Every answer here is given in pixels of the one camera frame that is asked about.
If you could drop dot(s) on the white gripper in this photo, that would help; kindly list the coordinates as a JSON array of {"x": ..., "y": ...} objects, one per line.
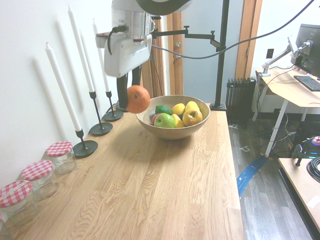
[{"x": 127, "y": 55}]

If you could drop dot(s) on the orange fruit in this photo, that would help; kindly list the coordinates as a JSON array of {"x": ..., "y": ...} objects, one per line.
[{"x": 138, "y": 99}]

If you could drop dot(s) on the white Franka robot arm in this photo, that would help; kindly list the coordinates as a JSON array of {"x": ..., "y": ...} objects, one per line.
[{"x": 135, "y": 22}]

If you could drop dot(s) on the white taper candle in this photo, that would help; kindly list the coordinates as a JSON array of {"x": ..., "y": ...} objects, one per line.
[
  {"x": 105, "y": 80},
  {"x": 63, "y": 87},
  {"x": 80, "y": 50}
]

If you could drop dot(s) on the black metal candle holder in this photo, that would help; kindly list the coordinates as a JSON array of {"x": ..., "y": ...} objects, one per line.
[
  {"x": 113, "y": 116},
  {"x": 101, "y": 129},
  {"x": 85, "y": 149}
]

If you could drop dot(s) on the green lime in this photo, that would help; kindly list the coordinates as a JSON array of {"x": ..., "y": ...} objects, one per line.
[{"x": 162, "y": 110}]

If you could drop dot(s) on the red fruit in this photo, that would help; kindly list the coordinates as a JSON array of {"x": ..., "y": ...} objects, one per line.
[{"x": 155, "y": 119}]

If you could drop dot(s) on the green apple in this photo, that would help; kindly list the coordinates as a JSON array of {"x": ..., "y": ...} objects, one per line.
[{"x": 164, "y": 121}]

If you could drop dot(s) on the yellow lemon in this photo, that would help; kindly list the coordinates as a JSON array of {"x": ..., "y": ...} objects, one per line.
[
  {"x": 179, "y": 122},
  {"x": 192, "y": 106},
  {"x": 178, "y": 109}
]

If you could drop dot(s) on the silver door lock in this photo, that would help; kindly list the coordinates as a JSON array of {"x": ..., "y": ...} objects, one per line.
[{"x": 178, "y": 44}]

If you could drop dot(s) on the wooden fruit bowl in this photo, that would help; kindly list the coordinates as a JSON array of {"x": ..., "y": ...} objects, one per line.
[{"x": 170, "y": 133}]

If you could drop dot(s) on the yellow apple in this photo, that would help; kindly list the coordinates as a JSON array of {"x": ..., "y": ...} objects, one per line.
[{"x": 192, "y": 117}]

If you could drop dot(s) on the glass jar red checkered lid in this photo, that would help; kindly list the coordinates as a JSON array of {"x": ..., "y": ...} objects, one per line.
[
  {"x": 40, "y": 177},
  {"x": 16, "y": 200},
  {"x": 61, "y": 156}
]

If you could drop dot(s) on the black vertical stand pole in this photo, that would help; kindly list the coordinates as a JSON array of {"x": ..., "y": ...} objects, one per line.
[{"x": 223, "y": 50}]

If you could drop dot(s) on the black oil radiator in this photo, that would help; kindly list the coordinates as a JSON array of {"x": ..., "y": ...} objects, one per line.
[{"x": 240, "y": 100}]

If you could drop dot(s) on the blue floor strip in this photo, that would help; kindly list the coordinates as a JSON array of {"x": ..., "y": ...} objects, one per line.
[{"x": 250, "y": 172}]

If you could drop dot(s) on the wooden desk with white legs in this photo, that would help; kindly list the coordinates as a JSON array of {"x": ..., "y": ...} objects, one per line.
[{"x": 287, "y": 92}]

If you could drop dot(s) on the black keyboard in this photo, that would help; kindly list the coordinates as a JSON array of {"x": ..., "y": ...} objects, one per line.
[{"x": 308, "y": 83}]

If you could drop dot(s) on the black metal clamp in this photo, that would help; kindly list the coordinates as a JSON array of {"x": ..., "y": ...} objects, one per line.
[{"x": 298, "y": 155}]

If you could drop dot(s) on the black computer monitor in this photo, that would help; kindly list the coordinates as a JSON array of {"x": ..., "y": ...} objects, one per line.
[{"x": 308, "y": 32}]

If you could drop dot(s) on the red emergency stop button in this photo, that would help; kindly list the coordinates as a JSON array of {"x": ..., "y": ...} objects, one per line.
[{"x": 316, "y": 140}]

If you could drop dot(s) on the small wooden side table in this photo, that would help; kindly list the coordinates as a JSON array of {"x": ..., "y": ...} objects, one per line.
[{"x": 300, "y": 180}]

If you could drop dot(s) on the white paper label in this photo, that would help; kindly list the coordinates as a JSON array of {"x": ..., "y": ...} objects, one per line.
[{"x": 314, "y": 202}]

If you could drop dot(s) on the maroon white wrist camera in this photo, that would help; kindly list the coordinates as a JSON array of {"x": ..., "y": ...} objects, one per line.
[{"x": 100, "y": 41}]

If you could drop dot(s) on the black wall plate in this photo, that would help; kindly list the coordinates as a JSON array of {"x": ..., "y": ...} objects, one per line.
[{"x": 270, "y": 53}]

